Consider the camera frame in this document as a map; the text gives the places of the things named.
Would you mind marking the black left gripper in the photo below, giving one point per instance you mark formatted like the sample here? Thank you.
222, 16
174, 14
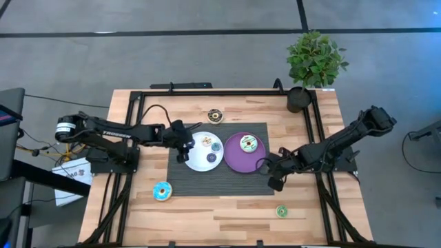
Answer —
174, 141

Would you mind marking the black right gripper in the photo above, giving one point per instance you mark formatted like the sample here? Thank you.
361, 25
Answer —
284, 164

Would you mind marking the small white striped donut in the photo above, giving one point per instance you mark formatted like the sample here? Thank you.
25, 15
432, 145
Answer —
204, 140

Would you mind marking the small light blue donut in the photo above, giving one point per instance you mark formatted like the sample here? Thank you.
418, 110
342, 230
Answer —
216, 147

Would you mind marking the large chocolate iced donut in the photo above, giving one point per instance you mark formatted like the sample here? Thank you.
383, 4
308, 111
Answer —
211, 116

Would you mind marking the small green iced donut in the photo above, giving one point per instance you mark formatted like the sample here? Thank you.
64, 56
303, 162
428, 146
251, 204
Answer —
278, 211

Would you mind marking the large white green-drizzled donut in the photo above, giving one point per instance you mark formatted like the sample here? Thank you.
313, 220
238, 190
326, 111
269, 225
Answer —
244, 144

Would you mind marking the large light blue donut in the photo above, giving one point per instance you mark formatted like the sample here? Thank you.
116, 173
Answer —
156, 191

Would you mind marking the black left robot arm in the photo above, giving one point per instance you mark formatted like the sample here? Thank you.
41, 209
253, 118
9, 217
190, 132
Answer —
113, 134

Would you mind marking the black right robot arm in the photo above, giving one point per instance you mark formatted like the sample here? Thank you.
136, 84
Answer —
337, 144

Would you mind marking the white round plate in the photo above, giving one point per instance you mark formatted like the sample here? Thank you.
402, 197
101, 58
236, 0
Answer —
200, 162

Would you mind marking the dark grey woven placemat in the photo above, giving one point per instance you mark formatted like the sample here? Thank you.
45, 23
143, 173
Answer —
193, 182

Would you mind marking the purple round plate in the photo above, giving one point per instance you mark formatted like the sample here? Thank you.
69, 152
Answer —
237, 160

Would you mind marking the black device bar blue light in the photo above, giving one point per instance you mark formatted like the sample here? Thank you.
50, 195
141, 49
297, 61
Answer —
181, 85

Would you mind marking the black plant pot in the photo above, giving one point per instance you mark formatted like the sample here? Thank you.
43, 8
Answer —
298, 100

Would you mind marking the white printed paper box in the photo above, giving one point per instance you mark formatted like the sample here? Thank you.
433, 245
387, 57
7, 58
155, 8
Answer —
74, 175

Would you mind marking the green leafy plant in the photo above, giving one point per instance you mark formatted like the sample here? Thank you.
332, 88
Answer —
315, 58

